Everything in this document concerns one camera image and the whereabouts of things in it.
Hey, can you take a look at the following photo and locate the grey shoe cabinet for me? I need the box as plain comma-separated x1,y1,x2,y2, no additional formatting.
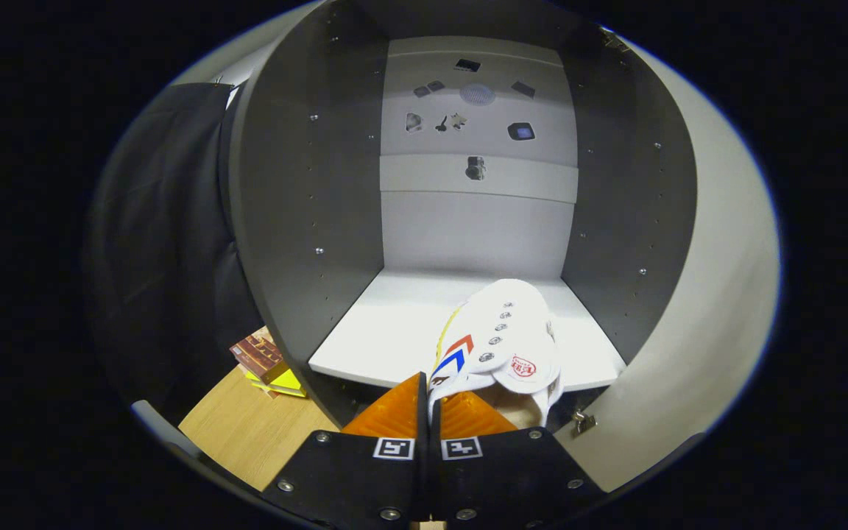
229,0,699,428

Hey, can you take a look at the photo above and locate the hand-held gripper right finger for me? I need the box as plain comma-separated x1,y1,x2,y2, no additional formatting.
431,389,610,530

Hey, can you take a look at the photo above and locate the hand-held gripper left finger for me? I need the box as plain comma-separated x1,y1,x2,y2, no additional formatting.
262,370,432,530

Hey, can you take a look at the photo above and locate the black backdrop cloth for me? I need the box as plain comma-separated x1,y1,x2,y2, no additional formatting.
85,81,263,428

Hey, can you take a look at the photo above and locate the brown cover book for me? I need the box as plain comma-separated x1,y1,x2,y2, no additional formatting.
230,329,285,384

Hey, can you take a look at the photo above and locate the white shoe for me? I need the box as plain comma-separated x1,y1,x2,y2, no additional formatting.
428,278,565,431

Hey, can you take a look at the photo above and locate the yellow book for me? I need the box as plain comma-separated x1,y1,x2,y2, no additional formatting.
244,368,307,399

